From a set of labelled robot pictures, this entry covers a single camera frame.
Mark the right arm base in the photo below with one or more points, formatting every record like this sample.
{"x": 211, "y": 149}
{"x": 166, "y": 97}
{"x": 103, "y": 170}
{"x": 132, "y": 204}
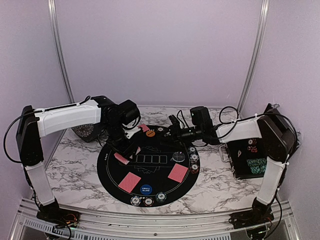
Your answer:
{"x": 250, "y": 218}

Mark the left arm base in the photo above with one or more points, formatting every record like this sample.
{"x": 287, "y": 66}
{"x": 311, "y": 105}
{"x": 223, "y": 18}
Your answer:
{"x": 61, "y": 217}

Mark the red playing card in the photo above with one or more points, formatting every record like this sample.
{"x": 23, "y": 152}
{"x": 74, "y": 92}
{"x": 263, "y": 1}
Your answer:
{"x": 129, "y": 182}
{"x": 144, "y": 127}
{"x": 178, "y": 173}

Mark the black poker chip case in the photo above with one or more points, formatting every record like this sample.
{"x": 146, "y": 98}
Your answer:
{"x": 260, "y": 152}

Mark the black floral patterned pouch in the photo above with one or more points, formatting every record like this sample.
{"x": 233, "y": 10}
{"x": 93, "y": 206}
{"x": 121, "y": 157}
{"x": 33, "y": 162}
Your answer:
{"x": 85, "y": 132}

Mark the black dealer button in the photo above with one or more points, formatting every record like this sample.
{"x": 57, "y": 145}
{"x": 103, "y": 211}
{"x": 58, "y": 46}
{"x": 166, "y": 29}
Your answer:
{"x": 178, "y": 157}

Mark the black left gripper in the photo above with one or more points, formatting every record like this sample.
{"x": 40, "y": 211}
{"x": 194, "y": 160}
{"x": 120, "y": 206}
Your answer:
{"x": 126, "y": 149}

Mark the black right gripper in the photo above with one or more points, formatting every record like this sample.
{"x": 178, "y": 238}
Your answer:
{"x": 175, "y": 132}

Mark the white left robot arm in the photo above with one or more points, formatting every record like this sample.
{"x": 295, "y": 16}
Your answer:
{"x": 35, "y": 124}

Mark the orange big blind button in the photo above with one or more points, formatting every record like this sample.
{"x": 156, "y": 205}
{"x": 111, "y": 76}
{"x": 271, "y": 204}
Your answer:
{"x": 150, "y": 133}

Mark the blue small blind button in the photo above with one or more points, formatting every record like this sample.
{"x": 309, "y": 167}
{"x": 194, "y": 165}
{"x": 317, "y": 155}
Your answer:
{"x": 146, "y": 189}

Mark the red playing card deck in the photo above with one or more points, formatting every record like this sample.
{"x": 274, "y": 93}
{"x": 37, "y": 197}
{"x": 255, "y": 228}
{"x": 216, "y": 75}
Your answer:
{"x": 121, "y": 159}

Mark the round black poker mat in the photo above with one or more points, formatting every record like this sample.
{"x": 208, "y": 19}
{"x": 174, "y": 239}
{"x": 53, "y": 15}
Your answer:
{"x": 153, "y": 164}

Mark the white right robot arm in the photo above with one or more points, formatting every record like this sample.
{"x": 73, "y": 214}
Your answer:
{"x": 275, "y": 171}

